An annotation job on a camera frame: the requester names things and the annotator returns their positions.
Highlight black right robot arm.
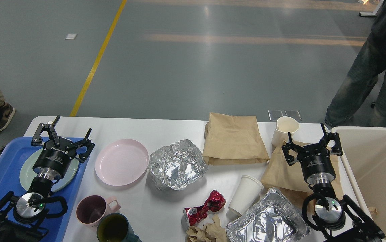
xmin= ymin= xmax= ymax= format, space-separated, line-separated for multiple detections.
xmin=281 ymin=124 xmax=385 ymax=242

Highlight blue plastic tray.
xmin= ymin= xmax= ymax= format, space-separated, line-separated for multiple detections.
xmin=0 ymin=137 xmax=87 ymax=242

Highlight white desk leg far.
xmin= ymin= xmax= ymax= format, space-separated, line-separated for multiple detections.
xmin=358 ymin=0 xmax=384 ymax=18

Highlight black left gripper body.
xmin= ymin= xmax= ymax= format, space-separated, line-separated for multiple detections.
xmin=33 ymin=137 xmax=78 ymax=179

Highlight white paper cup lying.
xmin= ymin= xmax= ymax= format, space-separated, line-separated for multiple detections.
xmin=229 ymin=175 xmax=264 ymax=216

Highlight person in blue jeans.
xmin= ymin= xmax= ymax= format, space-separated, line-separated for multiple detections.
xmin=324 ymin=0 xmax=386 ymax=127

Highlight crushed red can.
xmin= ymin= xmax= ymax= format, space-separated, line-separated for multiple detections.
xmin=183 ymin=190 xmax=226 ymax=226

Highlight pink HOME mug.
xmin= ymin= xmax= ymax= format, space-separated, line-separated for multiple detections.
xmin=75 ymin=195 xmax=121 ymax=229

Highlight green plate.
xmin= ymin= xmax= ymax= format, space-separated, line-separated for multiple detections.
xmin=19 ymin=148 xmax=79 ymax=192

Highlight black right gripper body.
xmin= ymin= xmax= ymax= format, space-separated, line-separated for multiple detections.
xmin=297 ymin=144 xmax=336 ymax=185

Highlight floor outlet plates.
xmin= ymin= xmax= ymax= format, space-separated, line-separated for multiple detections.
xmin=267 ymin=109 xmax=302 ymax=121

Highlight crumpled brown paper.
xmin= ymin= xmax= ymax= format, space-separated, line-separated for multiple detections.
xmin=186 ymin=215 xmax=229 ymax=242

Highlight pink plate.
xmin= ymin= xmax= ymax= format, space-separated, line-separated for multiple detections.
xmin=95 ymin=139 xmax=149 ymax=186

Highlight dark teal mug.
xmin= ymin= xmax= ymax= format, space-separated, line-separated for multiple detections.
xmin=96 ymin=213 xmax=142 ymax=242

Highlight aluminium foil tray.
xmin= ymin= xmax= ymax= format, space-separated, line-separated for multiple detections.
xmin=226 ymin=187 xmax=311 ymax=242

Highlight white paper cup upright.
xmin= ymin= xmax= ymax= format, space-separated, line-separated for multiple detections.
xmin=271 ymin=116 xmax=300 ymax=147

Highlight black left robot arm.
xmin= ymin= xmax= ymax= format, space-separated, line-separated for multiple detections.
xmin=0 ymin=116 xmax=95 ymax=242

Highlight beige plastic bin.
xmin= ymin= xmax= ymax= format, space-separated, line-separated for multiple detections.
xmin=332 ymin=127 xmax=386 ymax=241

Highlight brown paper bag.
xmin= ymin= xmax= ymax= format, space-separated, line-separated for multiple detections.
xmin=202 ymin=112 xmax=270 ymax=166
xmin=261 ymin=142 xmax=343 ymax=209

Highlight crumpled aluminium foil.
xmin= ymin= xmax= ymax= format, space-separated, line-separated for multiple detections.
xmin=148 ymin=139 xmax=209 ymax=191

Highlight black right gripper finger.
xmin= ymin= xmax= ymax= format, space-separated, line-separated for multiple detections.
xmin=281 ymin=132 xmax=304 ymax=166
xmin=316 ymin=123 xmax=343 ymax=156

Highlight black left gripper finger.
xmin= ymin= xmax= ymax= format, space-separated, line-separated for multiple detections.
xmin=67 ymin=128 xmax=95 ymax=163
xmin=31 ymin=115 xmax=61 ymax=147

